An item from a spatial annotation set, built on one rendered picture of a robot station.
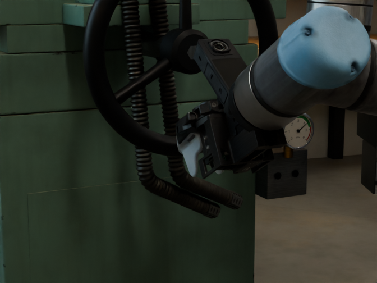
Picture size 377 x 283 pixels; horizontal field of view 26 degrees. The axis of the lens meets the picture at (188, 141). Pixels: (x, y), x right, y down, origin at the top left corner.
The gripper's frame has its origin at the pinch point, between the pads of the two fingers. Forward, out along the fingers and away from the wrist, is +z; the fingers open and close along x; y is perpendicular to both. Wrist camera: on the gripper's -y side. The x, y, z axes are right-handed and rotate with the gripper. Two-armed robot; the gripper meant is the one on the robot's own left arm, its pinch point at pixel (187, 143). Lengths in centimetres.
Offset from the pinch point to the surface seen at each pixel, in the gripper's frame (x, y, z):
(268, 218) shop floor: 115, -22, 177
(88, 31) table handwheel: -11.4, -15.2, -2.4
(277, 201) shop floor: 132, -32, 193
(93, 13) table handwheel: -10.6, -17.2, -3.6
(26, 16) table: -14.4, -25.3, 12.7
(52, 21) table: -10.5, -24.7, 13.1
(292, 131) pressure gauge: 27.6, -5.7, 16.8
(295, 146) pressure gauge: 28.3, -3.4, 18.1
